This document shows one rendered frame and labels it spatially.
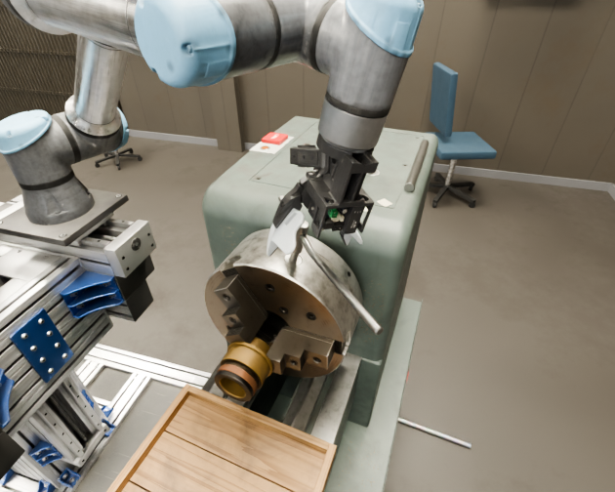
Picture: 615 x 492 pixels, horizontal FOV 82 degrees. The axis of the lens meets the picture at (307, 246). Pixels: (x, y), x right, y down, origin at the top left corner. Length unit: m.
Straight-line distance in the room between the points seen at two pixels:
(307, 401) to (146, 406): 0.99
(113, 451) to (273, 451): 0.99
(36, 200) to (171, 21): 0.78
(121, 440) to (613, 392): 2.26
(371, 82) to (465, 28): 3.32
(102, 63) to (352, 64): 0.56
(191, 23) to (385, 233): 0.51
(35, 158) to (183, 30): 0.72
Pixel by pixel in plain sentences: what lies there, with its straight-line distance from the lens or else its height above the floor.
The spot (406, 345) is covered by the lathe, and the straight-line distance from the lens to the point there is 1.43.
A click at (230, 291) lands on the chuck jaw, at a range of 0.65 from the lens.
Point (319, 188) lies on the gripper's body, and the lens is 0.46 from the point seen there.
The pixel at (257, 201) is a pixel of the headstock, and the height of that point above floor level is 1.25.
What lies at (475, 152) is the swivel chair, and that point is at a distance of 3.23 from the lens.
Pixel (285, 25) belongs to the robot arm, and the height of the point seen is 1.61.
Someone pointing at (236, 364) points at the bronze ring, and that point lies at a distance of 0.65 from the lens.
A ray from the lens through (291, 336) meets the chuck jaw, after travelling 0.70.
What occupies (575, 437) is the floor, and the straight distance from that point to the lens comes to 2.17.
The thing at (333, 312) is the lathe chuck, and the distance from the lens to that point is 0.64.
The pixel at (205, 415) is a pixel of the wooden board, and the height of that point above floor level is 0.88.
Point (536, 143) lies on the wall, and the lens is 4.05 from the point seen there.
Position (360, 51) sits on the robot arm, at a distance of 0.39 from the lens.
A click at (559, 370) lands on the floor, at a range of 2.37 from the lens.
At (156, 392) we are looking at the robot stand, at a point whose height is 0.21.
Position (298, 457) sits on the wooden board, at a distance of 0.82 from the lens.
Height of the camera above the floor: 1.65
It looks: 38 degrees down
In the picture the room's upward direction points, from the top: straight up
